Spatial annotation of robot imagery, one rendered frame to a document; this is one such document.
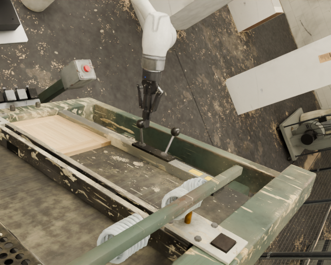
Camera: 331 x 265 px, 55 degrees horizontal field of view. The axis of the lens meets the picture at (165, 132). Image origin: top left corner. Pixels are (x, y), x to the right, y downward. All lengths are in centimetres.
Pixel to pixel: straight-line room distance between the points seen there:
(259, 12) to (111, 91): 355
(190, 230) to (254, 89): 423
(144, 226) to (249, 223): 42
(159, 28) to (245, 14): 500
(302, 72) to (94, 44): 275
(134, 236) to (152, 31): 85
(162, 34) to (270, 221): 72
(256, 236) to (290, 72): 400
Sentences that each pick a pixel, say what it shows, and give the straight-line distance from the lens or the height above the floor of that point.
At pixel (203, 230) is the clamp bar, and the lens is 80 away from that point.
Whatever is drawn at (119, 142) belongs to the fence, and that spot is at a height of 128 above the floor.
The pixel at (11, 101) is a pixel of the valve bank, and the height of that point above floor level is 75.
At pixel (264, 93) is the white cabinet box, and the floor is 52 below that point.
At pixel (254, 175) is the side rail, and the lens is 135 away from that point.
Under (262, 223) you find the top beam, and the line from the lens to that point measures 91.
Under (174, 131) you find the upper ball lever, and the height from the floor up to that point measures 154.
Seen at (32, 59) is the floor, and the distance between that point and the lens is 291.
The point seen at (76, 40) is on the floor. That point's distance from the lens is 325.
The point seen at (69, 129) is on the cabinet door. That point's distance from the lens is 156.
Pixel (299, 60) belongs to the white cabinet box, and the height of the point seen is 112.
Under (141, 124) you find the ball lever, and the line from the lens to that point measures 128.
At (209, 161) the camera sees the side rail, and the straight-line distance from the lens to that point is 143.
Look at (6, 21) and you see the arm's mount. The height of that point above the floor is 82.
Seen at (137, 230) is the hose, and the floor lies 195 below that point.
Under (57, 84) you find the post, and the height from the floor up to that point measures 66.
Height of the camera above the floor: 234
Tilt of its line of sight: 40 degrees down
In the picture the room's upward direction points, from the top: 71 degrees clockwise
